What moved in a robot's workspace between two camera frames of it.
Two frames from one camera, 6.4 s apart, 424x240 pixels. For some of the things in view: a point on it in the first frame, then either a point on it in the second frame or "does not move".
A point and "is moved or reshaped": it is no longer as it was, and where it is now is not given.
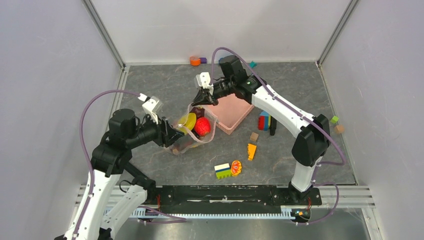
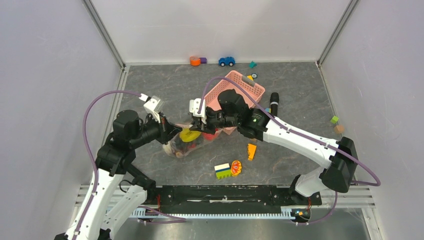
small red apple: (202, 126) is moved or reshaped
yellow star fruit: (187, 123) -> (187, 135)
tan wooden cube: (339, 129) does not move
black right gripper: (205, 97) -> (203, 127)
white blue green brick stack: (222, 171) does not move
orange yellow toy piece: (251, 149) does not move
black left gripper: (166, 133) does not move
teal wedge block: (253, 64) does not move
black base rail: (232, 198) does not move
